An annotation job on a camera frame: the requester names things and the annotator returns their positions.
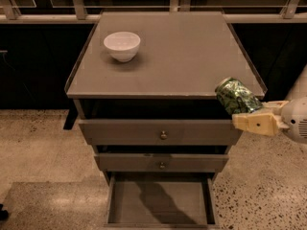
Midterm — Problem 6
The green drink can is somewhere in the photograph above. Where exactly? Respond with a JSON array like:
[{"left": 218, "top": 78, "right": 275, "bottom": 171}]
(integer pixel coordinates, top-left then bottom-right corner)
[{"left": 215, "top": 77, "right": 263, "bottom": 115}]

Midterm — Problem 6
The bottom grey open drawer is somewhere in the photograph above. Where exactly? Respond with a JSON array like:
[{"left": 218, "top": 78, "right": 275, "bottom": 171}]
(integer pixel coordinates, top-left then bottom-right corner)
[{"left": 105, "top": 172, "right": 222, "bottom": 230}]

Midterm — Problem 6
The black object at floor edge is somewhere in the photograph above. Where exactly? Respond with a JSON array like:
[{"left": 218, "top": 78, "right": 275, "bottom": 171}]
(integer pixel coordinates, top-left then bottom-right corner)
[{"left": 0, "top": 204, "right": 9, "bottom": 220}]

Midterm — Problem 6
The top grey drawer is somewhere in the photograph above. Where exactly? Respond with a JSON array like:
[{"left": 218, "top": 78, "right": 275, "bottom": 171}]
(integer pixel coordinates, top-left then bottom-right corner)
[{"left": 79, "top": 119, "right": 242, "bottom": 146}]

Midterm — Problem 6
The white ceramic bowl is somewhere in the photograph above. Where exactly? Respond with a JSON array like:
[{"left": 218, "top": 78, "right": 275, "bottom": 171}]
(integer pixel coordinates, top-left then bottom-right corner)
[{"left": 104, "top": 32, "right": 141, "bottom": 62}]

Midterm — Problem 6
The grey drawer cabinet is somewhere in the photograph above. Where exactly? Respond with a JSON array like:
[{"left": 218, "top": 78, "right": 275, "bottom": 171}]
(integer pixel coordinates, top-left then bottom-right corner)
[{"left": 63, "top": 11, "right": 269, "bottom": 230}]

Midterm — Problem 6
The middle grey drawer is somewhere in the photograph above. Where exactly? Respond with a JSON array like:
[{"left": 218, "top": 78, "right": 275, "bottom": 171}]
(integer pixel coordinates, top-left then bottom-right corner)
[{"left": 95, "top": 153, "right": 228, "bottom": 173}]

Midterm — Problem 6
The white pillar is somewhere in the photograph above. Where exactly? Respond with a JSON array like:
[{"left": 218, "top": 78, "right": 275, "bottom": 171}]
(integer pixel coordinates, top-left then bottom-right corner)
[{"left": 286, "top": 65, "right": 307, "bottom": 100}]

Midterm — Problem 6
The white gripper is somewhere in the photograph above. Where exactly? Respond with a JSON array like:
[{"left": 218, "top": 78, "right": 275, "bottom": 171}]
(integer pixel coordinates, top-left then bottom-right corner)
[{"left": 232, "top": 97, "right": 307, "bottom": 144}]

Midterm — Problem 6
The metal window railing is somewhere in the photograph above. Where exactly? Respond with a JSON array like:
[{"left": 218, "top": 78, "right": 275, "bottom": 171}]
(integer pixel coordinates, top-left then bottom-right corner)
[{"left": 0, "top": 0, "right": 307, "bottom": 23}]

